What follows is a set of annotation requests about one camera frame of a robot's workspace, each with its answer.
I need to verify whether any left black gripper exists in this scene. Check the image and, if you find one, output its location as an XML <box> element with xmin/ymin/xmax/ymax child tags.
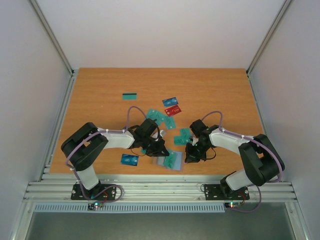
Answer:
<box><xmin>142</xmin><ymin>135</ymin><xmax>170</xmax><ymax>157</ymax></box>

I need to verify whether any teal blue card stack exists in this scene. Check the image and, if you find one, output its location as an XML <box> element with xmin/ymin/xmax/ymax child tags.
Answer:
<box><xmin>163</xmin><ymin>150</ymin><xmax>182</xmax><ymax>171</ymax></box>

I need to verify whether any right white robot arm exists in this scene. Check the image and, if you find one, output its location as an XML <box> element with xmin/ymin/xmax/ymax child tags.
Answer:
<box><xmin>184</xmin><ymin>119</ymin><xmax>285</xmax><ymax>198</ymax></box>

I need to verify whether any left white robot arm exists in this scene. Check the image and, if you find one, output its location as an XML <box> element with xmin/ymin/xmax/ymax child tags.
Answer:
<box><xmin>60</xmin><ymin>118</ymin><xmax>170</xmax><ymax>199</ymax></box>

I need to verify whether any red card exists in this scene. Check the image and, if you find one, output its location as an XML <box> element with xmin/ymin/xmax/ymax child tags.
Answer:
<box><xmin>164</xmin><ymin>104</ymin><xmax>182</xmax><ymax>117</ymax></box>

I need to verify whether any blue card top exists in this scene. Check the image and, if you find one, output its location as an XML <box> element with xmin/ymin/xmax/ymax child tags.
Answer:
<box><xmin>162</xmin><ymin>97</ymin><xmax>179</xmax><ymax>108</ymax></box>

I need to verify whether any teal card with magnetic stripe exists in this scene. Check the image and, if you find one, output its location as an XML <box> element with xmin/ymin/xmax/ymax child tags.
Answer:
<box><xmin>122</xmin><ymin>92</ymin><xmax>137</xmax><ymax>101</ymax></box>

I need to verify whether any right circuit board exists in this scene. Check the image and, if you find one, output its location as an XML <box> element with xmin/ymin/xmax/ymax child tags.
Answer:
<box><xmin>224</xmin><ymin>201</ymin><xmax>244</xmax><ymax>209</ymax></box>

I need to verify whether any circuit board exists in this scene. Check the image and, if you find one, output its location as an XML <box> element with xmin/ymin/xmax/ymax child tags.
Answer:
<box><xmin>87</xmin><ymin>202</ymin><xmax>104</xmax><ymax>211</ymax></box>
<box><xmin>224</xmin><ymin>201</ymin><xmax>244</xmax><ymax>209</ymax></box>

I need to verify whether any left circuit board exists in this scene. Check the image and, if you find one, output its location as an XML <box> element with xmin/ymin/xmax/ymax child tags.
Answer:
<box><xmin>87</xmin><ymin>202</ymin><xmax>104</xmax><ymax>211</ymax></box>

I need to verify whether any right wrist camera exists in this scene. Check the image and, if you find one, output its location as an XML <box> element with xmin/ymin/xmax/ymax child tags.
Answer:
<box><xmin>188</xmin><ymin>136</ymin><xmax>199</xmax><ymax>146</ymax></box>

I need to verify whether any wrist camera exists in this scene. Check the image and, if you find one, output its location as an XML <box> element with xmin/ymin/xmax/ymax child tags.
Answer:
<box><xmin>152</xmin><ymin>129</ymin><xmax>166</xmax><ymax>139</ymax></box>
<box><xmin>188</xmin><ymin>136</ymin><xmax>199</xmax><ymax>146</ymax></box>

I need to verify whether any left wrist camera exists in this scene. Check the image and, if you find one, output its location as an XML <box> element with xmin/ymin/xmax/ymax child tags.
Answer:
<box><xmin>152</xmin><ymin>129</ymin><xmax>166</xmax><ymax>139</ymax></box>

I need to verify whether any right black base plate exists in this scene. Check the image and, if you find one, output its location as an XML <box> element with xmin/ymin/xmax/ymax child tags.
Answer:
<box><xmin>200</xmin><ymin>184</ymin><xmax>250</xmax><ymax>201</ymax></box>

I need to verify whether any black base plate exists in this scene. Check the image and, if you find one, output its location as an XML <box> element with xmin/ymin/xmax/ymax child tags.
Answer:
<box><xmin>200</xmin><ymin>184</ymin><xmax>250</xmax><ymax>201</ymax></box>
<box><xmin>70</xmin><ymin>183</ymin><xmax>117</xmax><ymax>201</ymax></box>

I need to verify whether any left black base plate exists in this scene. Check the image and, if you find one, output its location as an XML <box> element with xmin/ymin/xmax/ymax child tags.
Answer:
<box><xmin>70</xmin><ymin>183</ymin><xmax>117</xmax><ymax>201</ymax></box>

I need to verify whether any grey slotted cable duct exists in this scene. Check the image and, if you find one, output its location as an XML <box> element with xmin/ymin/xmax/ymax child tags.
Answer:
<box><xmin>34</xmin><ymin>202</ymin><xmax>225</xmax><ymax>214</ymax></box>

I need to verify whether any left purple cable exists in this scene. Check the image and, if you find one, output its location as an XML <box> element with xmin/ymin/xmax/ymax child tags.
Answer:
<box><xmin>65</xmin><ymin>106</ymin><xmax>148</xmax><ymax>201</ymax></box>

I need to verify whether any left aluminium frame post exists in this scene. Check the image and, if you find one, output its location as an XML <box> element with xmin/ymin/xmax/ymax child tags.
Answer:
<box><xmin>29</xmin><ymin>0</ymin><xmax>76</xmax><ymax>76</ymax></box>

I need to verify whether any aluminium frame post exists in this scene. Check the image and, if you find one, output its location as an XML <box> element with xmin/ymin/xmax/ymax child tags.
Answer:
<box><xmin>245</xmin><ymin>0</ymin><xmax>294</xmax><ymax>76</ymax></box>
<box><xmin>29</xmin><ymin>0</ymin><xmax>76</xmax><ymax>76</ymax></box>

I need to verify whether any aluminium front rail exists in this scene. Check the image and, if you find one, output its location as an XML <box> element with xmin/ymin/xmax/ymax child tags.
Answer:
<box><xmin>23</xmin><ymin>173</ymin><xmax>297</xmax><ymax>203</ymax></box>

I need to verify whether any right aluminium frame post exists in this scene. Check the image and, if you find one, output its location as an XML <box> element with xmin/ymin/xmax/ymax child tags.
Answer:
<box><xmin>245</xmin><ymin>0</ymin><xmax>294</xmax><ymax>76</ymax></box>

